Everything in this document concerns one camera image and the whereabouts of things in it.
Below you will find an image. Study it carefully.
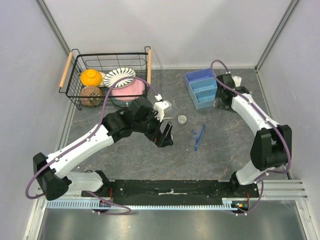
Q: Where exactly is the cream bowl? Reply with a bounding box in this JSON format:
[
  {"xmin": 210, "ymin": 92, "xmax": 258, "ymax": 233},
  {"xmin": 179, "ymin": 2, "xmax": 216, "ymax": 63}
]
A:
[{"xmin": 98, "ymin": 71, "xmax": 106, "ymax": 88}]

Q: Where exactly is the light blue cable duct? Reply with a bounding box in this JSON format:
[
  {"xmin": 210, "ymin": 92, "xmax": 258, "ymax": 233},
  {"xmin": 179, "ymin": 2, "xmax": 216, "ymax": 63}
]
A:
[{"xmin": 46, "ymin": 198, "xmax": 249, "ymax": 211}]

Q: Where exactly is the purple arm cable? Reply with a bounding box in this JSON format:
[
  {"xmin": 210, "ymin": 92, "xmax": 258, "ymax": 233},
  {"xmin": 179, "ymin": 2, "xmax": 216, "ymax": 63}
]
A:
[
  {"xmin": 210, "ymin": 59, "xmax": 292, "ymax": 181},
  {"xmin": 25, "ymin": 76, "xmax": 161, "ymax": 200}
]

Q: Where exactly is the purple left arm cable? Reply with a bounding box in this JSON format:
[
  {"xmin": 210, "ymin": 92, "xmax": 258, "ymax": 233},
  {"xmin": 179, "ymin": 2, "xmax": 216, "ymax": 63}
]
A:
[{"xmin": 25, "ymin": 76, "xmax": 161, "ymax": 200}]

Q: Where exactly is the light blue front bin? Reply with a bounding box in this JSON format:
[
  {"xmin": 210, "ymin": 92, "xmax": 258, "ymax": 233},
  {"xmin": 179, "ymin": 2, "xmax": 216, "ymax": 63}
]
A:
[{"xmin": 193, "ymin": 92, "xmax": 215, "ymax": 110}]

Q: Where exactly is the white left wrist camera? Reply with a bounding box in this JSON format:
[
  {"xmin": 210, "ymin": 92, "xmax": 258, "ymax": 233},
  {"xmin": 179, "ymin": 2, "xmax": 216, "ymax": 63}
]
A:
[{"xmin": 153, "ymin": 94, "xmax": 172, "ymax": 122}]

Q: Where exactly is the pink plate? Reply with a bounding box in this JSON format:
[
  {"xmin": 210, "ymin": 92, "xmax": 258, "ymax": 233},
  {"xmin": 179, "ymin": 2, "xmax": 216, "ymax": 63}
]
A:
[{"xmin": 111, "ymin": 79, "xmax": 145, "ymax": 102}]

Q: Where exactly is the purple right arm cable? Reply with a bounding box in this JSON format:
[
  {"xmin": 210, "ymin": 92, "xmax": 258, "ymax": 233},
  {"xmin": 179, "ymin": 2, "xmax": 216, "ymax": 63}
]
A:
[{"xmin": 210, "ymin": 59, "xmax": 292, "ymax": 181}]

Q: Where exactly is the brown ceramic bowl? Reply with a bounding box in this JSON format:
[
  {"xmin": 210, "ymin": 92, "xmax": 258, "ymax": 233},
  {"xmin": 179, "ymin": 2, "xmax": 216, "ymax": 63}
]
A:
[{"xmin": 79, "ymin": 86, "xmax": 103, "ymax": 107}]

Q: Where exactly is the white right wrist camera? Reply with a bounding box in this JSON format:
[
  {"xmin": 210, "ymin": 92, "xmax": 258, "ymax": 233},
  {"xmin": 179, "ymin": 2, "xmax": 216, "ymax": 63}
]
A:
[{"xmin": 224, "ymin": 72, "xmax": 242, "ymax": 89}]

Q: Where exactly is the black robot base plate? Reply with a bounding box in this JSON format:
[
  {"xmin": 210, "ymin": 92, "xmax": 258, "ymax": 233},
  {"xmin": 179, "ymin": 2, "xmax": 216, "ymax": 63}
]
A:
[{"xmin": 95, "ymin": 179, "xmax": 259, "ymax": 205}]

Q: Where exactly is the clear plastic funnel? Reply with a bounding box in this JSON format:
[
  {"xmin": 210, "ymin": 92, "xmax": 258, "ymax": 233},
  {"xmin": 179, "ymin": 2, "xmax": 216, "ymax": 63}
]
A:
[{"xmin": 170, "ymin": 99, "xmax": 180, "ymax": 117}]

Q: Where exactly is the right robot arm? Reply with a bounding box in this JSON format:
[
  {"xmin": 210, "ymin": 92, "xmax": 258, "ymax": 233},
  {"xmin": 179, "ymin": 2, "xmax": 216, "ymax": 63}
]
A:
[{"xmin": 215, "ymin": 73, "xmax": 292, "ymax": 197}]

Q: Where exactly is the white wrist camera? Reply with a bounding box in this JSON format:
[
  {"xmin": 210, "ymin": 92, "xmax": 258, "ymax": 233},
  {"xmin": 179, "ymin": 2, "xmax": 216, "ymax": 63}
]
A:
[
  {"xmin": 153, "ymin": 94, "xmax": 172, "ymax": 122},
  {"xmin": 224, "ymin": 72, "xmax": 242, "ymax": 89}
]

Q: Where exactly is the black wire basket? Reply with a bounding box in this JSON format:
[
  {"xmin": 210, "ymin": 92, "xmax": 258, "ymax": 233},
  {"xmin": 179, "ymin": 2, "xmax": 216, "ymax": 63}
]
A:
[{"xmin": 58, "ymin": 46, "xmax": 152, "ymax": 110}]

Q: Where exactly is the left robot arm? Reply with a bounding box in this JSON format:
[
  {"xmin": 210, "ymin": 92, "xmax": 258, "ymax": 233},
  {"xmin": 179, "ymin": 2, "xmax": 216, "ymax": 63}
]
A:
[{"xmin": 32, "ymin": 98, "xmax": 173, "ymax": 201}]

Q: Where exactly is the small white cup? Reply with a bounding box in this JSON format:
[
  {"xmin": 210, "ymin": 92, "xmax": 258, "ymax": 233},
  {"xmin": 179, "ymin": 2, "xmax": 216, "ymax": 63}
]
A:
[{"xmin": 177, "ymin": 115, "xmax": 187, "ymax": 125}]

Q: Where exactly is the yellow bowl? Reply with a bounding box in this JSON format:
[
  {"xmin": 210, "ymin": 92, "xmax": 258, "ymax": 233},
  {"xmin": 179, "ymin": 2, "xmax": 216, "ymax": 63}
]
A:
[{"xmin": 80, "ymin": 69, "xmax": 103, "ymax": 87}]

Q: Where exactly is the striped white plate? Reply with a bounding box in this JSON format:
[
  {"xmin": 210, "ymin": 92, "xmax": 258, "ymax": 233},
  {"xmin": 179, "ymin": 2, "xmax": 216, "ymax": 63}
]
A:
[{"xmin": 103, "ymin": 67, "xmax": 136, "ymax": 89}]

